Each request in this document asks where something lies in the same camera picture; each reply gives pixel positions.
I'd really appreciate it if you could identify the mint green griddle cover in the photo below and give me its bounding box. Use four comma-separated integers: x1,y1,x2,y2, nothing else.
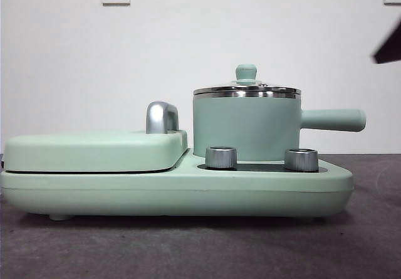
3,128,189,172

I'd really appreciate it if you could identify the silver griddle cover handle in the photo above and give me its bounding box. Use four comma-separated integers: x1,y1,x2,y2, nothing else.
145,102,180,135

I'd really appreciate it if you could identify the glass pot lid green knob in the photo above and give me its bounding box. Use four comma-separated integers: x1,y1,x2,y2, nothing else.
192,64,301,95

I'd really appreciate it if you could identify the silver control knob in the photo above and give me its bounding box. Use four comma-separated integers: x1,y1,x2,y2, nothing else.
205,145,238,169
284,147,320,172

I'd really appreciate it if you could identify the mint green handled pot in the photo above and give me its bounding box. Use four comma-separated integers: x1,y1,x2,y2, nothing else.
191,90,367,162

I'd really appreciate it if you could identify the mint green breakfast machine base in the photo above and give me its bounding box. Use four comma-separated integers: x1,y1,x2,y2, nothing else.
0,149,355,222

